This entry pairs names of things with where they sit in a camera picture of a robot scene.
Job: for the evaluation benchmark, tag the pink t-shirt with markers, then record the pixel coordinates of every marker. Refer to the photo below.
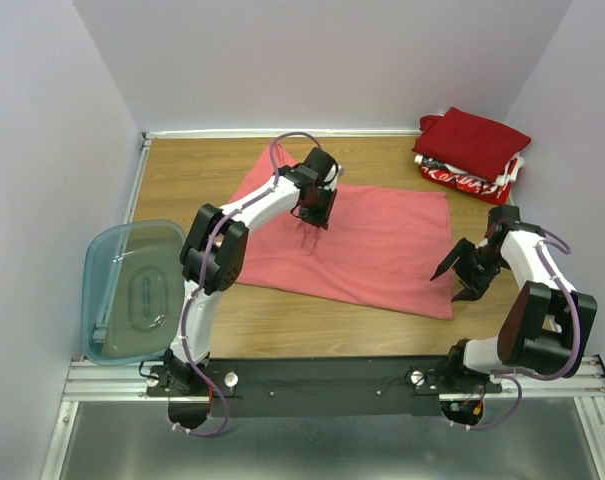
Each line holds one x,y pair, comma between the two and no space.
381,249

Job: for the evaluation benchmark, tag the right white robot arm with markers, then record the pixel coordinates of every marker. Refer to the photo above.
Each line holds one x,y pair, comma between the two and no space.
546,330

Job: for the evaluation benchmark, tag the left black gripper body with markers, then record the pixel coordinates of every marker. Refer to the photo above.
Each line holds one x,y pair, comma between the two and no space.
319,210

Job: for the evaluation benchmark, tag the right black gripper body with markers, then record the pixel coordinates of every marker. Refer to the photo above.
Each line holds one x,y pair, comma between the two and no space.
479,268

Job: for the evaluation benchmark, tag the folded red white printed t-shirt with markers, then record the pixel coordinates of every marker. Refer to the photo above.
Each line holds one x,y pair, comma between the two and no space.
495,193

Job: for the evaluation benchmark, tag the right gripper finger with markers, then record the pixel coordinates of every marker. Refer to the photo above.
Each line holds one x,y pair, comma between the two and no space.
467,294
463,249

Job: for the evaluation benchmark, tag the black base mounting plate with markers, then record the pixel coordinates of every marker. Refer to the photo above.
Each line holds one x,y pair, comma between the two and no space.
316,387

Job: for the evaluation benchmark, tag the folded dark red t-shirt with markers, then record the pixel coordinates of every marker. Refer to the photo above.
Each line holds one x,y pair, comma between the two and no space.
477,145

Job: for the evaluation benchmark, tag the blue plastic bin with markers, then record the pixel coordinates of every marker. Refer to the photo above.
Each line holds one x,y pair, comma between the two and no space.
133,292

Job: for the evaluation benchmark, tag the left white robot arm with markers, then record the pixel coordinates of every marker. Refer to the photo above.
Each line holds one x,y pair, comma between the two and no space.
213,254

